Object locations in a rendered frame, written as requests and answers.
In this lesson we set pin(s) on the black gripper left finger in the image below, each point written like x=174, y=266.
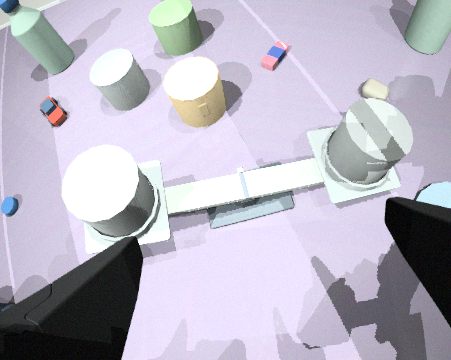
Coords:
x=83, y=315

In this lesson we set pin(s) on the green cylinder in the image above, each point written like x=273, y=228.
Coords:
x=176, y=26

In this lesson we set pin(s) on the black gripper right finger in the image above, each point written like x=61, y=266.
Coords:
x=422, y=232

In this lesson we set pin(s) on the small red toy car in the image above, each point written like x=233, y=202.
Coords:
x=50, y=108

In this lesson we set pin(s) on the tan cylinder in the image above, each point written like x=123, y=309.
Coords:
x=195, y=89

